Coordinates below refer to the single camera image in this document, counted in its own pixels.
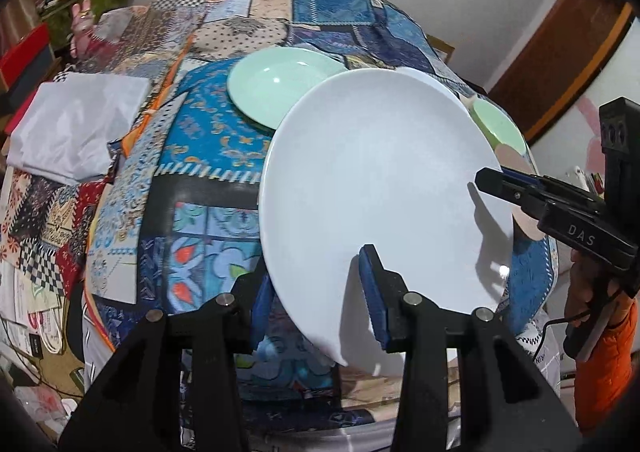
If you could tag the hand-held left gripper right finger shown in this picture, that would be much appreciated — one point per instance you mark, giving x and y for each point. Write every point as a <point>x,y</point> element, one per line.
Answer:
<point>372,297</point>

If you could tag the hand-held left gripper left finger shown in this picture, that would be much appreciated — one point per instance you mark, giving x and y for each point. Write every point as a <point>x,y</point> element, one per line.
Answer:
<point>261,312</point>

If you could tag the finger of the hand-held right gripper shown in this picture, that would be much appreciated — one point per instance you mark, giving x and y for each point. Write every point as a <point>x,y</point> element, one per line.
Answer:
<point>545,184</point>
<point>497,184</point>

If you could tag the white bowl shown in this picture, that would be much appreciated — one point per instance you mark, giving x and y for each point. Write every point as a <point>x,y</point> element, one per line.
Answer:
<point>440,81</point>

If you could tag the large white plate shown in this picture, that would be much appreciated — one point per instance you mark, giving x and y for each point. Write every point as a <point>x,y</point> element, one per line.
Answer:
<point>380,171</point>

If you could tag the large green plate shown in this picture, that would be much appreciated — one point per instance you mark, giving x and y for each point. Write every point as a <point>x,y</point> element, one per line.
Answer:
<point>270,81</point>

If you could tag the person's right hand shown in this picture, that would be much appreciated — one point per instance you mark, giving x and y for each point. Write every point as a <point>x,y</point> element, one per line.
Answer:
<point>585,287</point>

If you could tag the patchwork printed blanket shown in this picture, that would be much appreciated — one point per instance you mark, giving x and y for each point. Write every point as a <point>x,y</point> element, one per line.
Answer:
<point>215,141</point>

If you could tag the white folded cloth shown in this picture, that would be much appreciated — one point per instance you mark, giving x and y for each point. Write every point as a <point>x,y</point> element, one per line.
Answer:
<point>75,126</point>

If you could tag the pink bunny toy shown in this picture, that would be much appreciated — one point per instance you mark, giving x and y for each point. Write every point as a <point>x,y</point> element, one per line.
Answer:
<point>82,21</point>

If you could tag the red box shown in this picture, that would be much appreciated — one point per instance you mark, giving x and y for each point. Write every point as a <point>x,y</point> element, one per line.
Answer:
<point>25,56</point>

